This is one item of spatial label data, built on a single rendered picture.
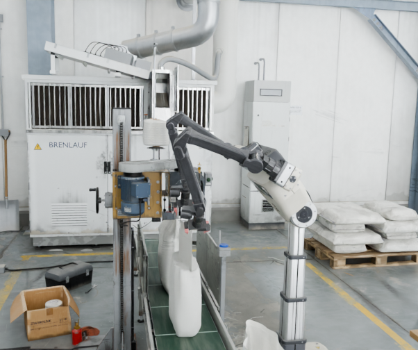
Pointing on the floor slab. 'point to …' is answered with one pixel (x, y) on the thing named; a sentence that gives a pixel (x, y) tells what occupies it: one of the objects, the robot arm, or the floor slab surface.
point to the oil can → (76, 334)
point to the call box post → (222, 287)
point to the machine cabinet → (94, 151)
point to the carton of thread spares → (34, 323)
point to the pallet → (323, 253)
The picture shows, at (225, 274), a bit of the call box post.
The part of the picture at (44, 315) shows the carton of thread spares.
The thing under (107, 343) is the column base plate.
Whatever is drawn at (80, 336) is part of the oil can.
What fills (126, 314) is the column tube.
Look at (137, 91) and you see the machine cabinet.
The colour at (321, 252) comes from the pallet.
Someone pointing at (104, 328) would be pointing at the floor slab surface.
